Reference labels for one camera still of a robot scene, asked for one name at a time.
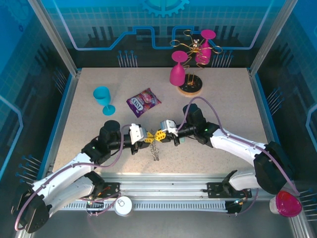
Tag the key with teal cover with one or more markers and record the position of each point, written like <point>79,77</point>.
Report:
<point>182,140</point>

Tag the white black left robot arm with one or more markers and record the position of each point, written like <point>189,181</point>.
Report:
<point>67,168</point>

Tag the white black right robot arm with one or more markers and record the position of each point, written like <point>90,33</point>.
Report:
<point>235,146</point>

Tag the purple Fox's candy bag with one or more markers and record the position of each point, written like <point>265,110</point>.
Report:
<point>143,101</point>

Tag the blue plastic wine glass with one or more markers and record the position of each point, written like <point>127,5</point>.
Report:
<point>102,98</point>

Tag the pink plastic wine glass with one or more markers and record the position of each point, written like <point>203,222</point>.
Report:
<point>204,50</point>
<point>177,73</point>

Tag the white tin can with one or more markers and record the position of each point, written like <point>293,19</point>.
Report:
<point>123,205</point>

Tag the white cup with pink lid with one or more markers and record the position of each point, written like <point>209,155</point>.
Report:
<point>287,204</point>

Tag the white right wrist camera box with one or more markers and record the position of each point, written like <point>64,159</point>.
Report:
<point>168,126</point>

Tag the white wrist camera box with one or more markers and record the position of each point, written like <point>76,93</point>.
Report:
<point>136,132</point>
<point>168,126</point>

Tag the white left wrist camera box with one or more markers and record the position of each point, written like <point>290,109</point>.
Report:
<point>136,132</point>

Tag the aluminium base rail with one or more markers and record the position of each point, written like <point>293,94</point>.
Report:
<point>161,186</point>

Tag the aluminium frame post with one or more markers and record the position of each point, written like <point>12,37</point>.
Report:
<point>270,37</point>
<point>54,37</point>

